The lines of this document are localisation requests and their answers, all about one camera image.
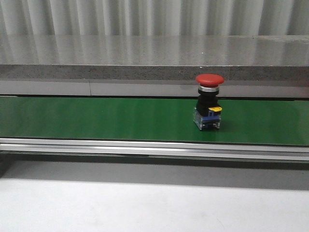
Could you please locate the red button with yellow tab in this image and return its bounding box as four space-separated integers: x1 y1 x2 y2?
194 73 224 131

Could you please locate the white conveyor rear rail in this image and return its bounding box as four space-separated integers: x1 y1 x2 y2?
0 79 309 99

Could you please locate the white pleated curtain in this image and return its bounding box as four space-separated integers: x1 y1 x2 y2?
0 0 309 36

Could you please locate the grey stone counter slab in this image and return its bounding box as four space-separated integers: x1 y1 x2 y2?
0 35 309 82

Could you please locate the green conveyor belt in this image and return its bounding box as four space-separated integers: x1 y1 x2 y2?
0 96 309 145

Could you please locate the aluminium conveyor front rail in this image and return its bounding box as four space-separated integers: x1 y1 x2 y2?
0 138 309 162

